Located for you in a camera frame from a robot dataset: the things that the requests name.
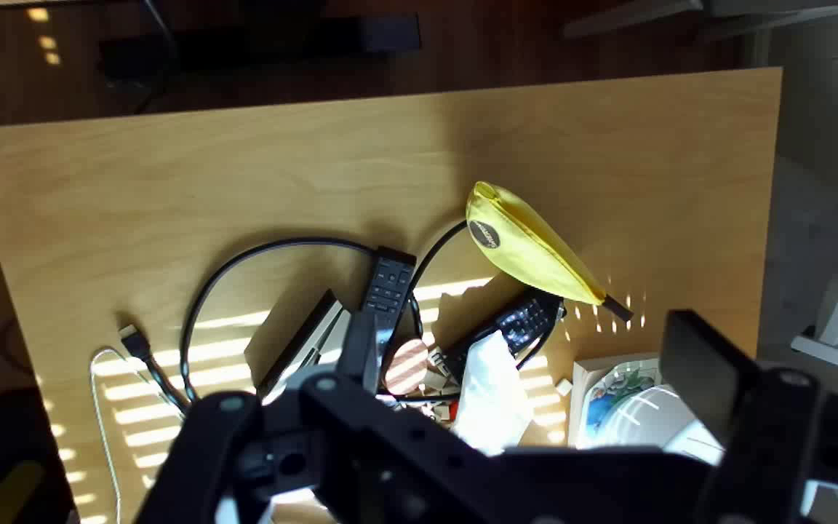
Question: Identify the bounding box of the white plastic colander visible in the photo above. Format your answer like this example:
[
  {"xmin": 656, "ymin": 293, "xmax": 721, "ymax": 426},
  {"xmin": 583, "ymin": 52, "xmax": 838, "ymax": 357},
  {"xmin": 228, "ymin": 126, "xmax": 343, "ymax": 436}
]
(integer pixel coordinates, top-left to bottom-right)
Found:
[{"xmin": 570, "ymin": 353, "xmax": 727, "ymax": 465}]

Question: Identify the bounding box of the black cable with plug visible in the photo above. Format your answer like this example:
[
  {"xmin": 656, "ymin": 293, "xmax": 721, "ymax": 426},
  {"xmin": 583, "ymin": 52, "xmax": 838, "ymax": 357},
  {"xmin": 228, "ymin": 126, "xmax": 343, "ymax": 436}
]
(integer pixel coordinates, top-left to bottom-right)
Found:
[{"xmin": 113, "ymin": 219, "xmax": 471, "ymax": 416}]

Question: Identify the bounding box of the black flat box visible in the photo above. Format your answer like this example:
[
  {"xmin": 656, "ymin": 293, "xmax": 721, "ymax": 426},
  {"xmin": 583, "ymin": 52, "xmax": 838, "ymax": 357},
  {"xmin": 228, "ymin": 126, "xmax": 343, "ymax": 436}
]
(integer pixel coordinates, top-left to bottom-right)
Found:
[{"xmin": 241, "ymin": 288, "xmax": 355, "ymax": 400}]

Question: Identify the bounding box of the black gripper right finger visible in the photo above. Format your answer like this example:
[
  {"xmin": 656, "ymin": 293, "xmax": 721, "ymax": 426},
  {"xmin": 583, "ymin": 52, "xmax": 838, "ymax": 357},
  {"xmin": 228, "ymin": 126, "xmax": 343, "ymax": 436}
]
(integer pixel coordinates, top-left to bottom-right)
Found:
[{"xmin": 659, "ymin": 305, "xmax": 836, "ymax": 524}]

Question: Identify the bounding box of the black remote control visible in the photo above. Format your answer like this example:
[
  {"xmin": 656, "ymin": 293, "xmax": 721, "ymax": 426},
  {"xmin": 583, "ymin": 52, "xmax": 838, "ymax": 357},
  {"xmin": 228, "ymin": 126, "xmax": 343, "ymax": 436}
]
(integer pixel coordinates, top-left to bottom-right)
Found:
[{"xmin": 333, "ymin": 244, "xmax": 420, "ymax": 394}]

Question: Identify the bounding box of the yellow banana-shaped pouch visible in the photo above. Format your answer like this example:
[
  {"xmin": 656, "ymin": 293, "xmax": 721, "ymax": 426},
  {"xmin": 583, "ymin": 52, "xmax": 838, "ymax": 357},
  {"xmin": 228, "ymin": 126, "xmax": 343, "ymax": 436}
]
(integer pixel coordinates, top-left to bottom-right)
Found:
[{"xmin": 464, "ymin": 177, "xmax": 637, "ymax": 324}]

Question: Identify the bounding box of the red striped small packet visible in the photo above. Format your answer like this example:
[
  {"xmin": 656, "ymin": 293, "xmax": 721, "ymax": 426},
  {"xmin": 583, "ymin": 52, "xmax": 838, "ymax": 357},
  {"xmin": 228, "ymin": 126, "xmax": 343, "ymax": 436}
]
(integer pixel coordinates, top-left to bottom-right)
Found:
[{"xmin": 381, "ymin": 337, "xmax": 433, "ymax": 400}]

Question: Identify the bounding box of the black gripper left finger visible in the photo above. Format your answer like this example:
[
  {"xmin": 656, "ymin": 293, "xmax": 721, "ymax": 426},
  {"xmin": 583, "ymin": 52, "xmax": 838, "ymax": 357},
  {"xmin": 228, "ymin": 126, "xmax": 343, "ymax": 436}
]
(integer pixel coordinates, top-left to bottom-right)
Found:
[{"xmin": 134, "ymin": 387, "xmax": 268, "ymax": 524}]

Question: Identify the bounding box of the thin white cable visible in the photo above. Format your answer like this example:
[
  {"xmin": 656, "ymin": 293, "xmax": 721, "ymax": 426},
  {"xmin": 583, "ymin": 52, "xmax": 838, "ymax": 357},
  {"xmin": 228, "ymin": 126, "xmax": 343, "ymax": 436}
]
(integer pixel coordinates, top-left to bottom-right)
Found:
[{"xmin": 84, "ymin": 344, "xmax": 154, "ymax": 524}]

